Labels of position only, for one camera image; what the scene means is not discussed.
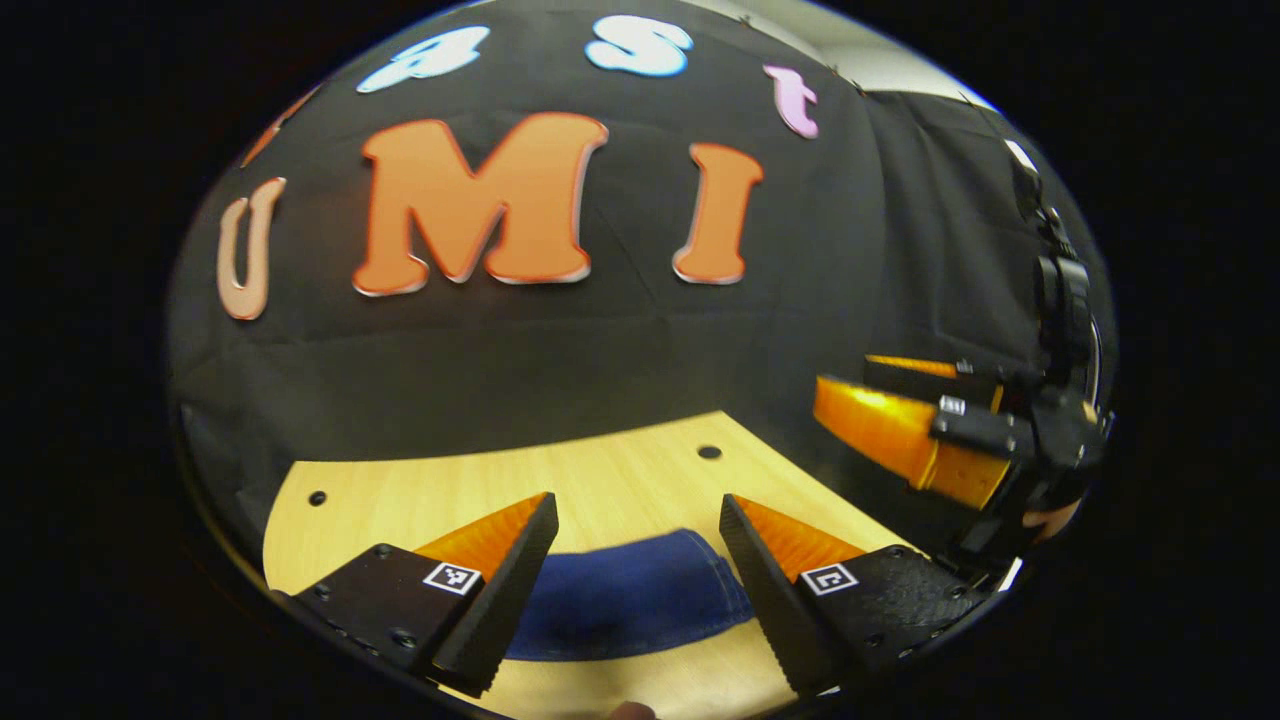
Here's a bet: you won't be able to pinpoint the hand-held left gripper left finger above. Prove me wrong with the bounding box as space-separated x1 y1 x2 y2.
290 492 561 698

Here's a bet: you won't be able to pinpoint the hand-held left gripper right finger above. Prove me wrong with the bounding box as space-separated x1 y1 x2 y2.
718 493 991 698

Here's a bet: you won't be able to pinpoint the blue denim jeans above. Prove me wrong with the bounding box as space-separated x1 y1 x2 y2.
505 528 756 663

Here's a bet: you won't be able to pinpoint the black backdrop cloth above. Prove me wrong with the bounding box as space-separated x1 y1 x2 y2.
165 0 1119 561

